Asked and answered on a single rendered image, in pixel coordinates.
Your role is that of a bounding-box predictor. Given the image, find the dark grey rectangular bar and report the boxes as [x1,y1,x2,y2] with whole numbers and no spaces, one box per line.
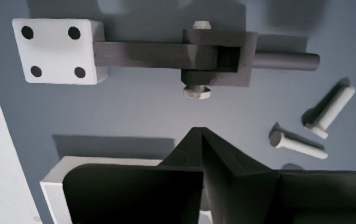
[92,40,218,70]

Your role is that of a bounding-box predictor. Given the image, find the white mounting block with black holes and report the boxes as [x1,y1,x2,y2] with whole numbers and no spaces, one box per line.
[12,19,108,84]

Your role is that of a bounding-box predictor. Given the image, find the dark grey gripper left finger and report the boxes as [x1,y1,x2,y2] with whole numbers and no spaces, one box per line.
[62,127,204,224]

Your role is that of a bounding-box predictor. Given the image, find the white divided parts tray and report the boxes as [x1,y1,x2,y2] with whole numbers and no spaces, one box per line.
[40,156,163,224]

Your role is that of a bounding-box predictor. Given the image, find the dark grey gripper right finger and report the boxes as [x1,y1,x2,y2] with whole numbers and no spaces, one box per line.
[200,127,356,224]

